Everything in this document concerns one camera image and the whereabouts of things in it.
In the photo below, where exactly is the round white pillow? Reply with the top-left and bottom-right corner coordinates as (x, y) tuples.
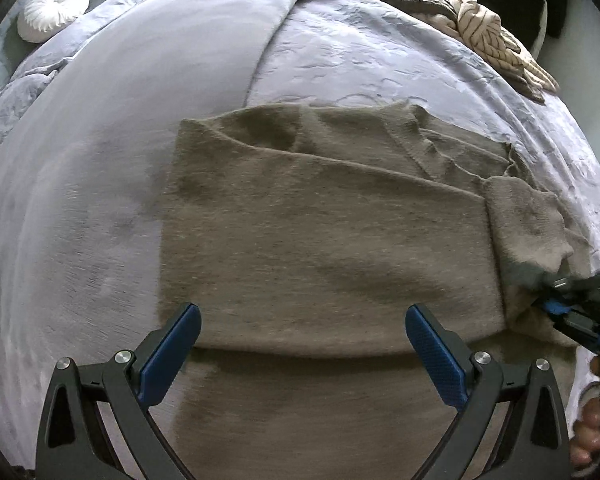
(17, 0), (91, 43)

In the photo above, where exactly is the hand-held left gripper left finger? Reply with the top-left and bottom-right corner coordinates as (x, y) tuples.
(36, 302), (202, 480)

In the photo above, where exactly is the person's right hand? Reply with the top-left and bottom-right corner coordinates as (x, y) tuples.
(569, 352), (600, 467)

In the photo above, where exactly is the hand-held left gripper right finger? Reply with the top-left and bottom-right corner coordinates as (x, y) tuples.
(405, 303), (573, 480)

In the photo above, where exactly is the brown knit sweater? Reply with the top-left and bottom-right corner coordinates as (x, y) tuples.
(157, 102), (593, 480)

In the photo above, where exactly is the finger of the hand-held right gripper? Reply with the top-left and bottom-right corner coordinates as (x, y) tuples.
(540, 272), (600, 306)
(531, 299), (600, 350)

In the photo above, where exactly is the embossed lavender blanket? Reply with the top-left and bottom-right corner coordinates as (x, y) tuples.
(247, 0), (600, 281)

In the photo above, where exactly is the smooth lavender duvet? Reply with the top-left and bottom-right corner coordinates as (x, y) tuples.
(0, 0), (323, 473)

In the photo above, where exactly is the beige leaf pattern cloth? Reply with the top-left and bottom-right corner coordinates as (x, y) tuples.
(440, 0), (561, 106)

